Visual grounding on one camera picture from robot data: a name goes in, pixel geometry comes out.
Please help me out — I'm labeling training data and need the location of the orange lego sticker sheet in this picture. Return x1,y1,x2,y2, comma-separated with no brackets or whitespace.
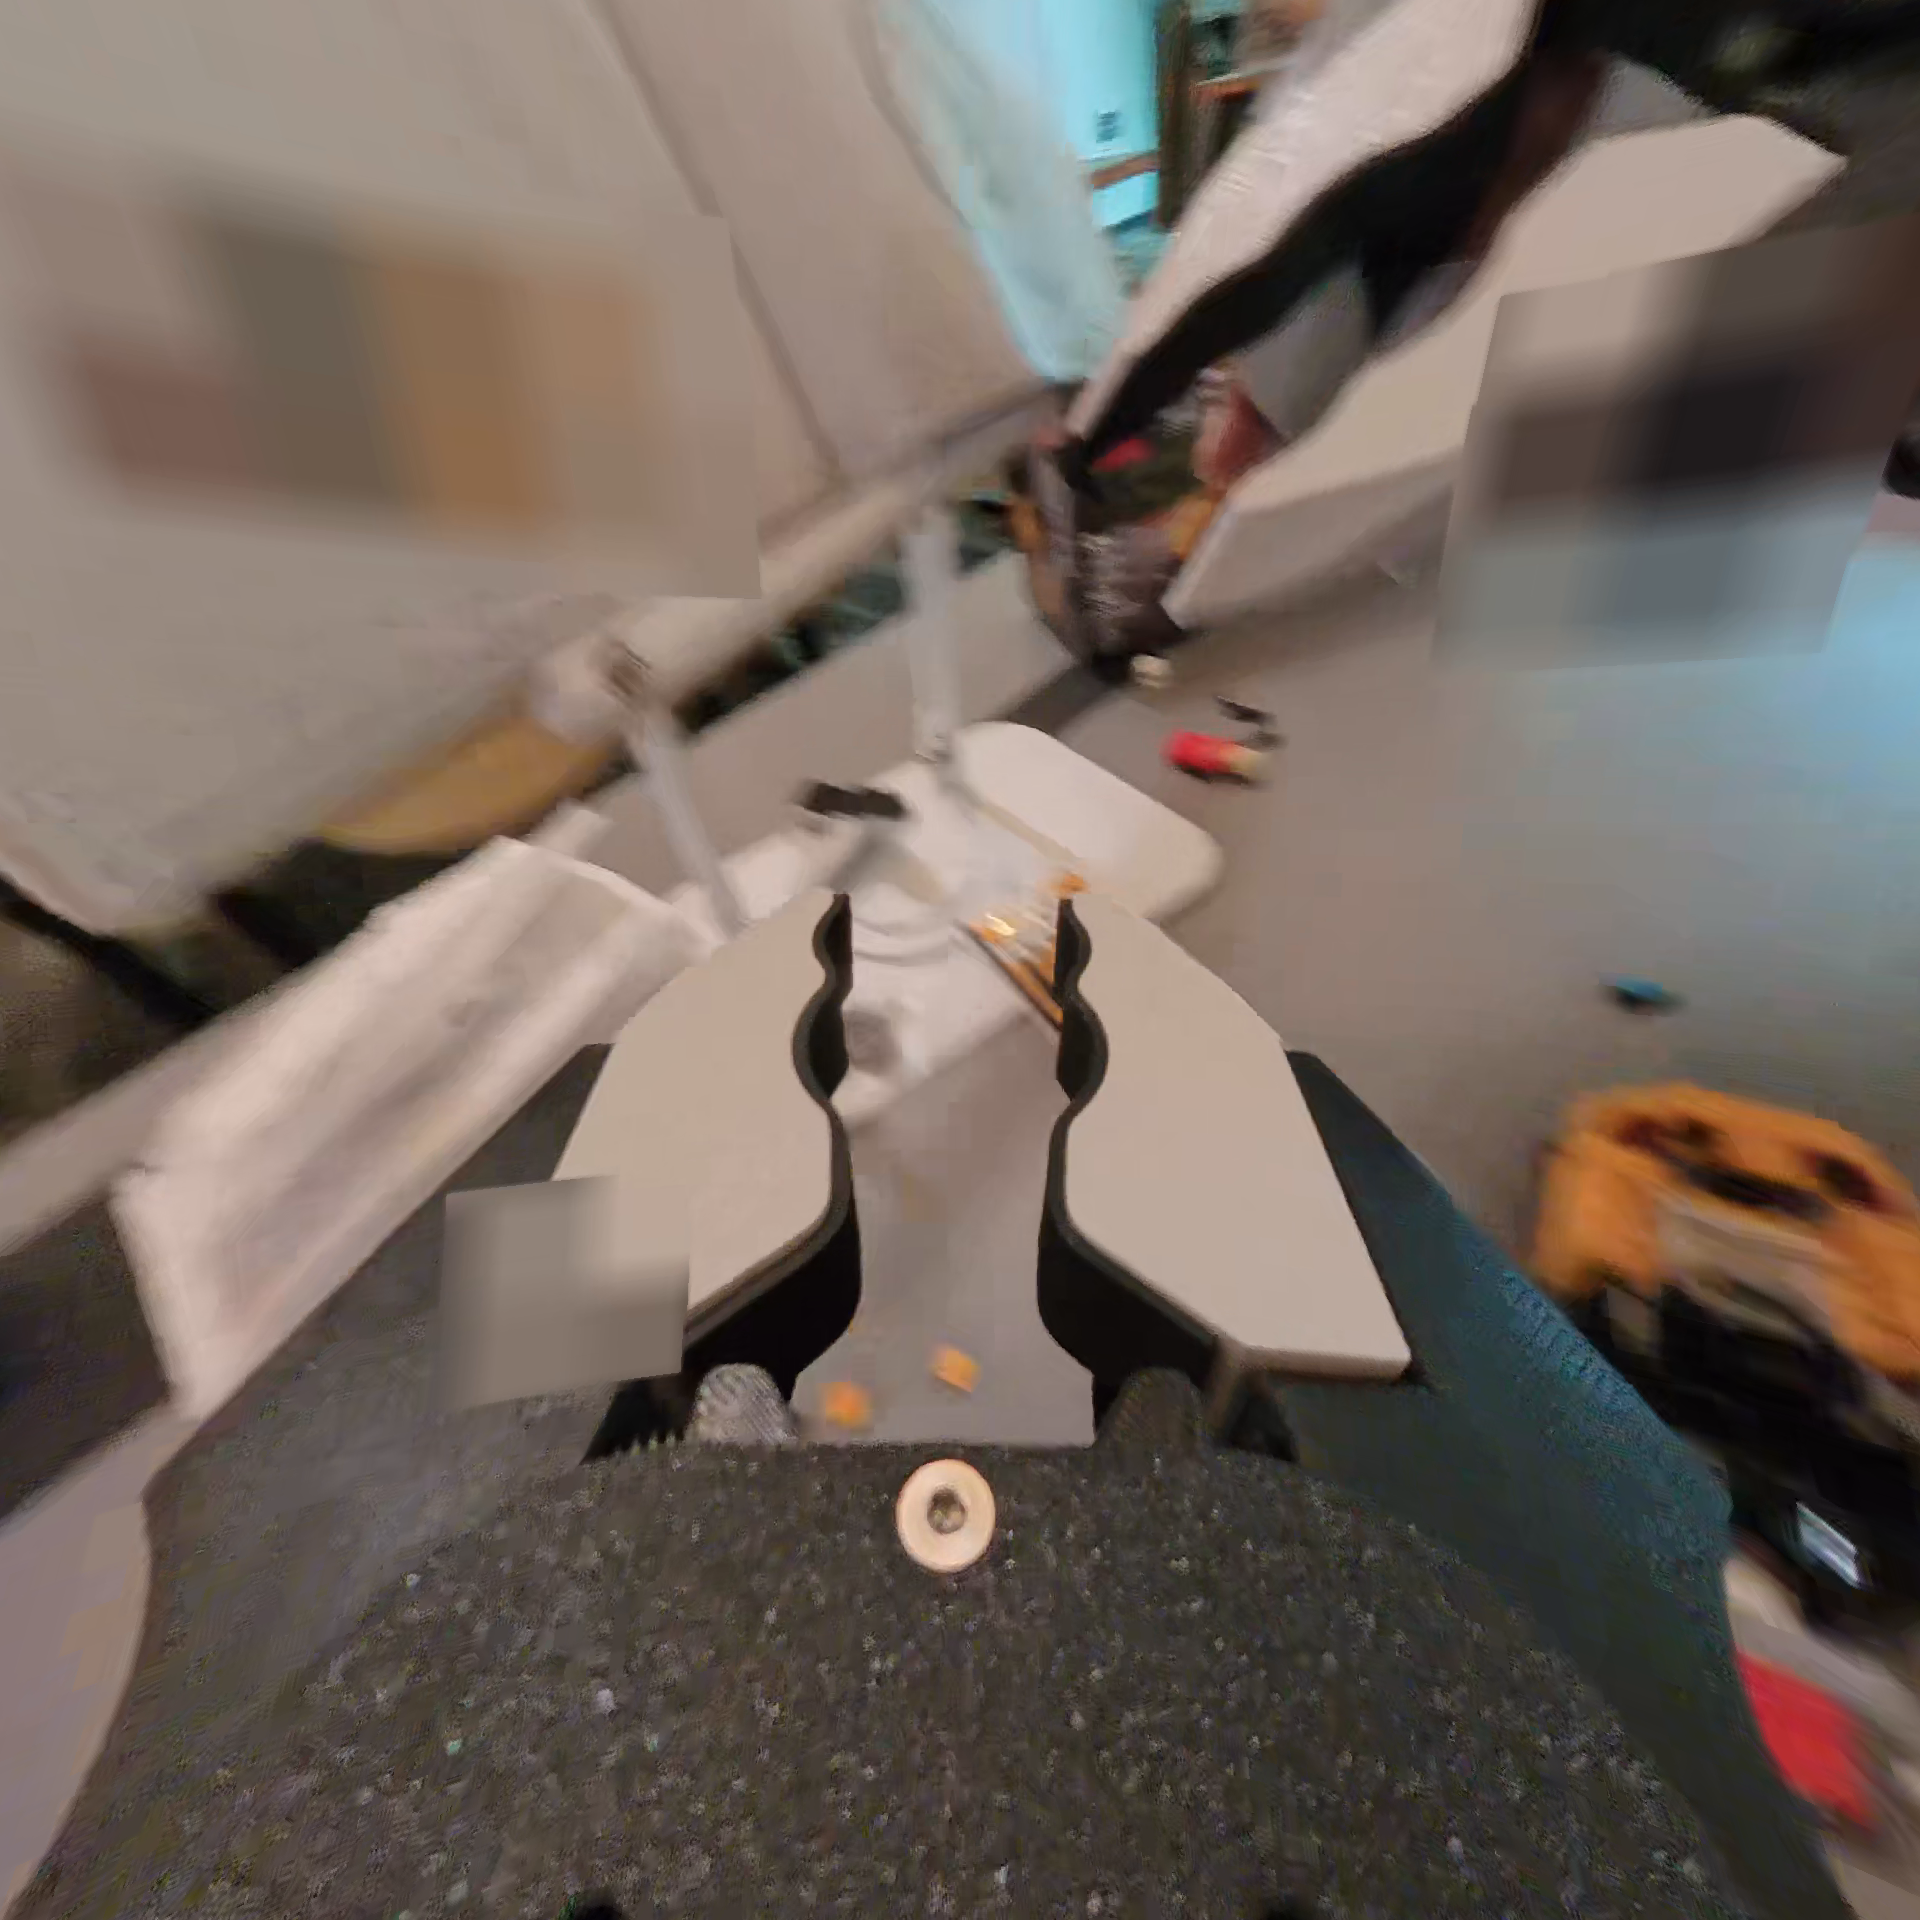
964,869,1092,1041

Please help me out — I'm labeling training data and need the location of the lego instruction booklet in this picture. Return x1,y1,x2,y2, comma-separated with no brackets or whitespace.
0,0,1117,939

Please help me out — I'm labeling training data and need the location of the lego set box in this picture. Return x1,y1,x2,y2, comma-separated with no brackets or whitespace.
1015,375,1295,666

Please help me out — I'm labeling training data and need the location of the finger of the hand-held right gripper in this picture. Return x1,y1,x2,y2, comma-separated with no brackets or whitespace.
1069,0,1598,472
1159,116,1851,631

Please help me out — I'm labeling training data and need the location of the white printed paper bag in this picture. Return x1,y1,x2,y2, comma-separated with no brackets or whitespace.
112,836,712,1416

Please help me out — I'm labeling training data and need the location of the white rounded board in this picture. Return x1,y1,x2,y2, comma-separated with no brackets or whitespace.
673,719,1229,1129

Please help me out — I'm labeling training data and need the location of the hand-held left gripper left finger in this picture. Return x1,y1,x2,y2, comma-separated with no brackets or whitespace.
554,892,863,1350

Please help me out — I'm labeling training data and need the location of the orange and black lego car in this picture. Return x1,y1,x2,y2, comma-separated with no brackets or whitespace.
1529,1082,1920,1849

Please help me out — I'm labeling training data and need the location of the white book stand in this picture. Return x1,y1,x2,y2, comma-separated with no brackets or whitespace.
525,495,1050,939

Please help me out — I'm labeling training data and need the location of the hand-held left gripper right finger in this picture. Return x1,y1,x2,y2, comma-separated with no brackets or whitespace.
1037,894,1418,1379

